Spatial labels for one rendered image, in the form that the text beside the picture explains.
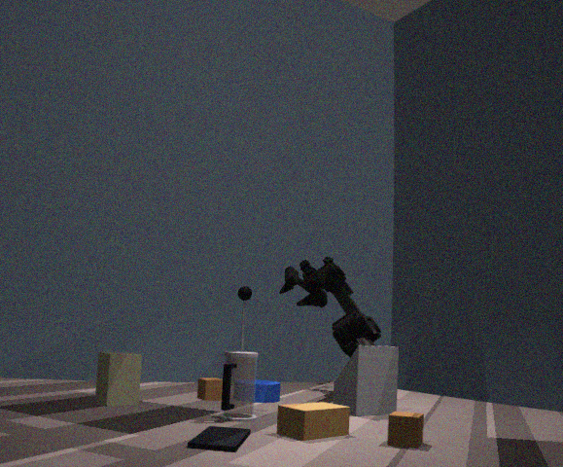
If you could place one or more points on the blue short cylinder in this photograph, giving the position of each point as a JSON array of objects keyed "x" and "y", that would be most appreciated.
[{"x": 267, "y": 391}]

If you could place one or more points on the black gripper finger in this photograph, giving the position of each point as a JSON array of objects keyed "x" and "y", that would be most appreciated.
[
  {"x": 286, "y": 288},
  {"x": 307, "y": 301}
]

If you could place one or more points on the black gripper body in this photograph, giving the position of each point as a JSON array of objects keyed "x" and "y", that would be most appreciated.
[{"x": 309, "y": 284}]

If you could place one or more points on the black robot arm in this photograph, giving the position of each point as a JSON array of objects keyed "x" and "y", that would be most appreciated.
[{"x": 354, "y": 326}]

